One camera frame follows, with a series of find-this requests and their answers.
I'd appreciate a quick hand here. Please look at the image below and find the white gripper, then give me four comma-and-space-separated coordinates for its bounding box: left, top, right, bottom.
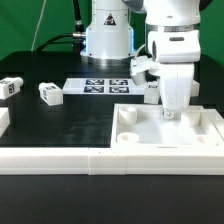
130, 30, 201, 119

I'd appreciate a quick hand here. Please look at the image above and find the white square tabletop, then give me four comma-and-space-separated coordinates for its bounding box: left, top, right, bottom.
111, 104, 224, 154

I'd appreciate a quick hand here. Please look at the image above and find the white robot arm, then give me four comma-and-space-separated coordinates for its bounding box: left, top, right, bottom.
81, 0, 213, 118

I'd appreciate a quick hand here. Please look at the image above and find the white U-shaped obstacle fence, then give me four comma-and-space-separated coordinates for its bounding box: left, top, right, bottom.
0, 107, 224, 176

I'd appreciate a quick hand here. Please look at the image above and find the white marker base plate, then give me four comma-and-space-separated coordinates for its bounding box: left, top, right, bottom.
63, 78, 146, 95

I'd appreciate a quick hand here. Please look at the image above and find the black cable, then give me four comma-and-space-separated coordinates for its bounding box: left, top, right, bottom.
35, 0, 88, 54

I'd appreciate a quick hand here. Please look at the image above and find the white cable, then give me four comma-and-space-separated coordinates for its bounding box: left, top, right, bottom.
30, 0, 48, 52

